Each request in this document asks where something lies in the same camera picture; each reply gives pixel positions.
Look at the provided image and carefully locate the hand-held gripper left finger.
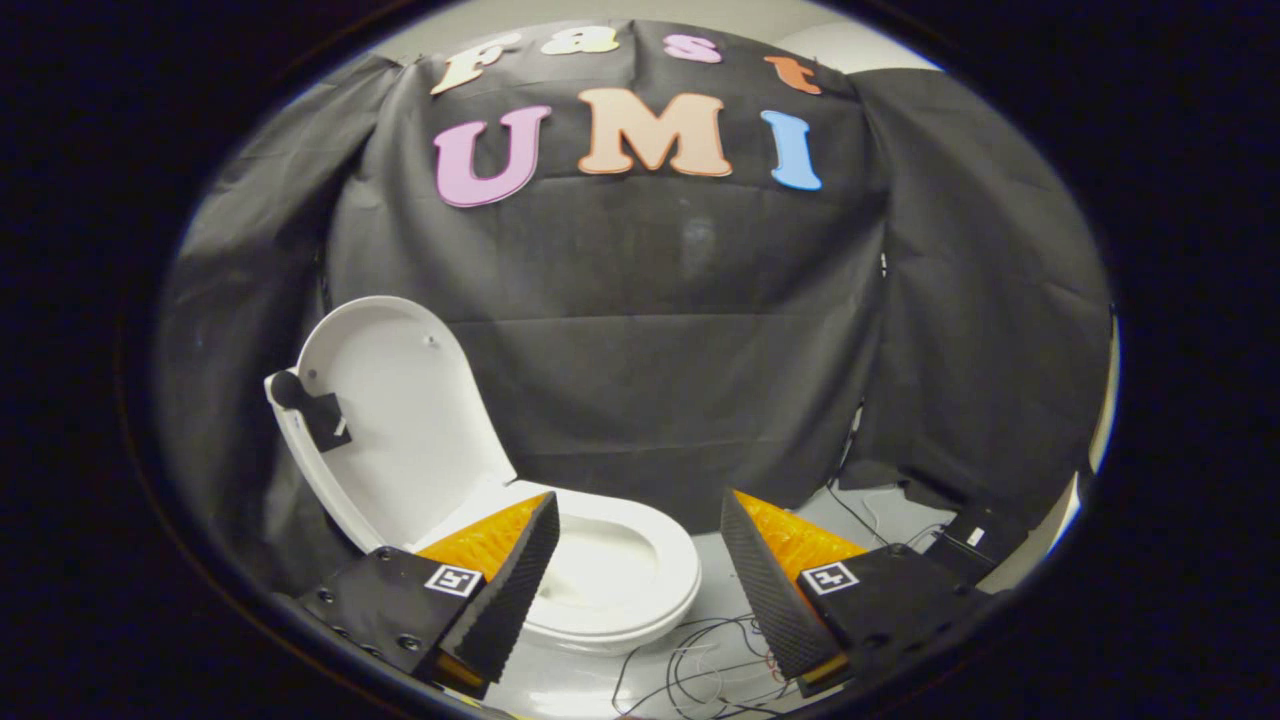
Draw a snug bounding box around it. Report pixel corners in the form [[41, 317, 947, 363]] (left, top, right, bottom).
[[298, 492, 561, 701]]

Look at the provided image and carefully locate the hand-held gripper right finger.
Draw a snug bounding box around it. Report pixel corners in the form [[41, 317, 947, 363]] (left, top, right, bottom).
[[720, 490, 989, 699]]

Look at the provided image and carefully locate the black box with white label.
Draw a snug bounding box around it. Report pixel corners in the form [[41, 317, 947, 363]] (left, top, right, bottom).
[[925, 505, 1031, 583]]

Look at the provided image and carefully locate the black backdrop cloth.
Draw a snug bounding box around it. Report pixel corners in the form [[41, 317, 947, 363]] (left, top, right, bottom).
[[155, 20, 1113, 598]]

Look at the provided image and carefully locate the tangle of thin cables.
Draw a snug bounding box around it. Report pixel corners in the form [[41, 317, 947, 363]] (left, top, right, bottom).
[[610, 480, 953, 719]]

